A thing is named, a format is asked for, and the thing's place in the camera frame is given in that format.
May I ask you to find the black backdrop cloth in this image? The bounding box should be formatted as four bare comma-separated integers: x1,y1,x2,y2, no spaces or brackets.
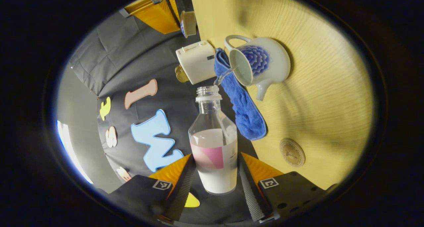
68,0,262,224

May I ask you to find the white blue-flowered teacup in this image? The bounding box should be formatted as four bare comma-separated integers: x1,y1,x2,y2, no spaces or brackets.
225,35,291,101

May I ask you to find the clear plastic water bottle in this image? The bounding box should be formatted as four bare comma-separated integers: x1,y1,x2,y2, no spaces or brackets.
188,85,238,196

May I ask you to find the round wooden coaster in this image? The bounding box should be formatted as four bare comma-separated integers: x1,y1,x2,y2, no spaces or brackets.
279,138,306,168

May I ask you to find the brown bread slice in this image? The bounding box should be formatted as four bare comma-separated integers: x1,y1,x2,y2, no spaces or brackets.
175,65,189,83

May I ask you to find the white toaster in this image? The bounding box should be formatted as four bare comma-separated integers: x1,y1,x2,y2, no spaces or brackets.
176,40,216,85

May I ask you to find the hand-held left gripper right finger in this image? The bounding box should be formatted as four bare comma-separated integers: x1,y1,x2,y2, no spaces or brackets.
239,152,338,223

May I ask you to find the blue folded towel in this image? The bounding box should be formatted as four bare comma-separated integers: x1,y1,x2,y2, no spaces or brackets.
214,48,267,141

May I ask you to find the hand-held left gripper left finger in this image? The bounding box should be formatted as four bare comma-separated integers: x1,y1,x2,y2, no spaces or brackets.
96,154,197,222

